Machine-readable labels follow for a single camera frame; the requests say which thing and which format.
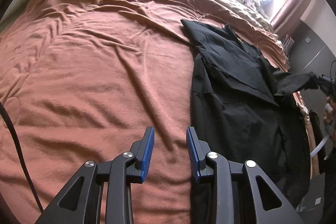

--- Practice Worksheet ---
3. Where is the black large garment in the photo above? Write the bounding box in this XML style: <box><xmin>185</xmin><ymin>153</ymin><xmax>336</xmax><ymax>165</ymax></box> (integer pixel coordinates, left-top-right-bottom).
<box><xmin>182</xmin><ymin>20</ymin><xmax>317</xmax><ymax>223</ymax></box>

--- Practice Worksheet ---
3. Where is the person's right hand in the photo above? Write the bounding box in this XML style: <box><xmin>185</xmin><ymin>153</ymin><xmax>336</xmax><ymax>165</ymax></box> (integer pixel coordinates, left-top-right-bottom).
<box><xmin>323</xmin><ymin>96</ymin><xmax>336</xmax><ymax>148</ymax></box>

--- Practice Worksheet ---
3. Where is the pink curtain right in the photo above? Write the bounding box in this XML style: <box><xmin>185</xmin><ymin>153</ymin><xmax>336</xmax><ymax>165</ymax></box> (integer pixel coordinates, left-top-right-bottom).
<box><xmin>271</xmin><ymin>0</ymin><xmax>311</xmax><ymax>40</ymax></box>

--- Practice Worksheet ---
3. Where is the rust orange bed cover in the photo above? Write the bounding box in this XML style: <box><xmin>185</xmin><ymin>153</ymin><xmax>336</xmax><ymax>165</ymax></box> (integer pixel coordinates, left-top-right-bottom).
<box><xmin>1</xmin><ymin>0</ymin><xmax>285</xmax><ymax>223</ymax></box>

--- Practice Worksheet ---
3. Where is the black cable at left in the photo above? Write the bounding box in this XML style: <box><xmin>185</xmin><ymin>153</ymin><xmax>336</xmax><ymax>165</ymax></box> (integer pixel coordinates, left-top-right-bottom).
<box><xmin>0</xmin><ymin>101</ymin><xmax>45</xmax><ymax>214</ymax></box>

